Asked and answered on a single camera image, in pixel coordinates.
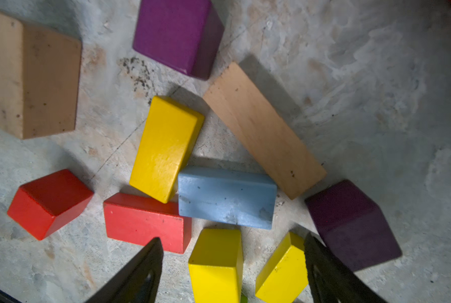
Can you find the yellow block small upright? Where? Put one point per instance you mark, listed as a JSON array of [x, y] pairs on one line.
[[284, 276]]

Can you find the red cube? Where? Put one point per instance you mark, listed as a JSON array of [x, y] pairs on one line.
[[45, 205]]

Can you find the yellow cube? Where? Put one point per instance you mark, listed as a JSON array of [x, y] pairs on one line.
[[216, 266]]

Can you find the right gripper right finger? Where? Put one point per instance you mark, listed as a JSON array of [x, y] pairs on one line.
[[330, 280]]

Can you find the purple cube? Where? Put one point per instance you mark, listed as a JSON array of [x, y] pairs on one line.
[[352, 226], [182, 35]]

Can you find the red long block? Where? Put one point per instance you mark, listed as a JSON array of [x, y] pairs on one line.
[[138, 220]]

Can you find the purple cube left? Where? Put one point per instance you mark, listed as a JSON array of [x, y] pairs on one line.
[[182, 35]]

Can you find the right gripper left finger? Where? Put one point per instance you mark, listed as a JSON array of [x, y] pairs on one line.
[[138, 281]]

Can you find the green cube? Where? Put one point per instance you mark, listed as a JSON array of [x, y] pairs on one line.
[[244, 299]]

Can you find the wooden block left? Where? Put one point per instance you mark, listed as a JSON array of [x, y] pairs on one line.
[[39, 79]]

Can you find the yellow long block left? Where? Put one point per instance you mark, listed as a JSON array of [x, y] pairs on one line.
[[167, 142]]

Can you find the wooden block angled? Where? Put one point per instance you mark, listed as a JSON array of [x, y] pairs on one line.
[[266, 136]]

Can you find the blue long block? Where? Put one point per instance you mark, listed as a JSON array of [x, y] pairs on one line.
[[227, 196]]

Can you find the purple cube right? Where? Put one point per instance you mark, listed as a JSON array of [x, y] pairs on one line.
[[352, 226]]

